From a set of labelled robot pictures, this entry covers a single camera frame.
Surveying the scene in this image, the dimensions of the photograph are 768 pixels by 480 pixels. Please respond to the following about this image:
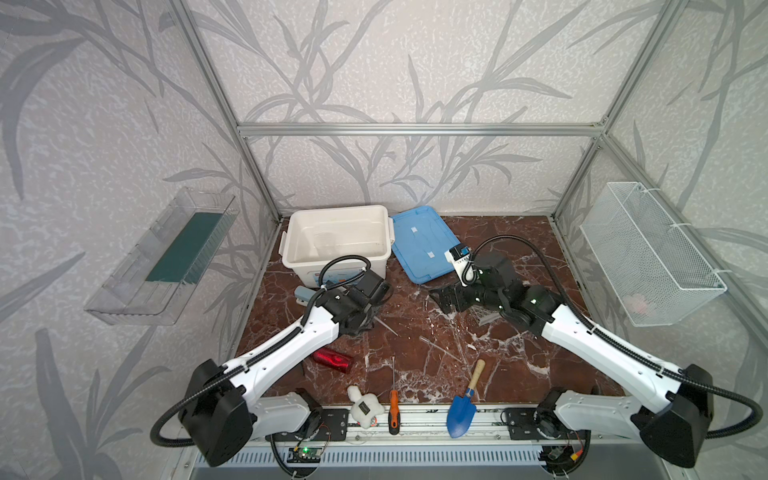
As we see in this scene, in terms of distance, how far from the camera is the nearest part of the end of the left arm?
556 mm

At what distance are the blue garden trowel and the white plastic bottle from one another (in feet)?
0.58

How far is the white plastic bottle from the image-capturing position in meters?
0.74

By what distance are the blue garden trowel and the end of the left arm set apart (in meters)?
0.36

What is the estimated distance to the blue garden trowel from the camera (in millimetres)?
750

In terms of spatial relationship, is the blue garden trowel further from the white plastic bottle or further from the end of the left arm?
the end of the left arm
